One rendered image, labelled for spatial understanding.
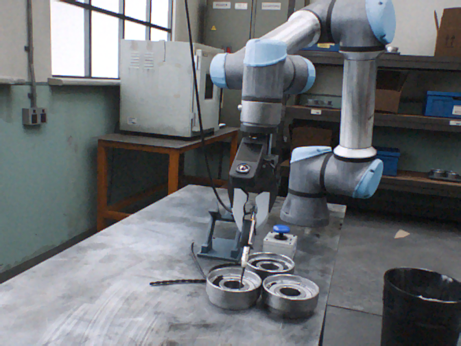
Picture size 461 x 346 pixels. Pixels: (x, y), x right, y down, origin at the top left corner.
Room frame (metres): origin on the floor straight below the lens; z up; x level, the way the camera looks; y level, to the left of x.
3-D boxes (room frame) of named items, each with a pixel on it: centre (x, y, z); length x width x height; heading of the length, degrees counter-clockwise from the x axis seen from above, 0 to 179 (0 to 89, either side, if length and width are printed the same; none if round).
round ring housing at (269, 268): (0.92, -0.11, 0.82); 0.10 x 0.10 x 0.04
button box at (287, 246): (1.07, -0.15, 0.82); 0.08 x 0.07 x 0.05; 164
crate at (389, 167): (4.32, -1.35, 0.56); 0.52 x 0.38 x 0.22; 71
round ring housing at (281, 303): (0.81, -0.14, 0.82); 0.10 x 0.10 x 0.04
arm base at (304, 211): (1.39, -0.26, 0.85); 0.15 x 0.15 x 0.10
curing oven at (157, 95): (3.46, 0.39, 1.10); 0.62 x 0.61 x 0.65; 164
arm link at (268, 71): (0.88, -0.06, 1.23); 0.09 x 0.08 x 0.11; 145
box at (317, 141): (4.45, -0.82, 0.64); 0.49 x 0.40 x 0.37; 79
